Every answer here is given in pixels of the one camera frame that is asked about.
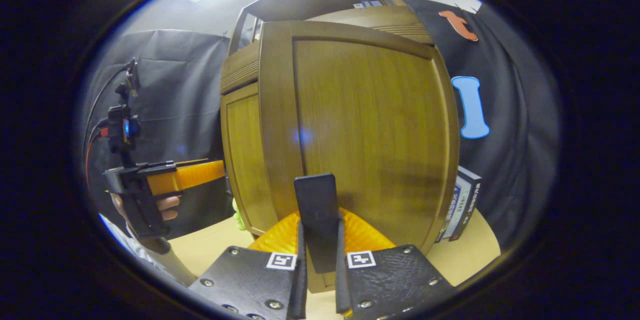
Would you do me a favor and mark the dark blue cover book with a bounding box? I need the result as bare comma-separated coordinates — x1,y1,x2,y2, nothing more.
435,185,461,244

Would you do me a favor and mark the green frog plush toy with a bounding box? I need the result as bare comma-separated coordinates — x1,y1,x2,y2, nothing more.
231,198,248,231

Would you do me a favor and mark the red cable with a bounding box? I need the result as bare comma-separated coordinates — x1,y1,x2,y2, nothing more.
85,128,110,187

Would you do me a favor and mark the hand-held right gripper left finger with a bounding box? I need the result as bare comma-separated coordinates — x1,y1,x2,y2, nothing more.
187,209,308,320

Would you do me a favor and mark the black backdrop cloth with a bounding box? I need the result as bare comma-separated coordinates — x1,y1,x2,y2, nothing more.
82,0,560,251

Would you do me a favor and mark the black cover book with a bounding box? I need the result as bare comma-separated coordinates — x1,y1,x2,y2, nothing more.
447,165,483,242

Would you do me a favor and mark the wooden shoe cabinet door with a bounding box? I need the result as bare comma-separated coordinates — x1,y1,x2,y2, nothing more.
221,83,278,236
257,20,461,293

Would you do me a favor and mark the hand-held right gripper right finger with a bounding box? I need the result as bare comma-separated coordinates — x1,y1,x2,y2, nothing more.
334,208,457,320

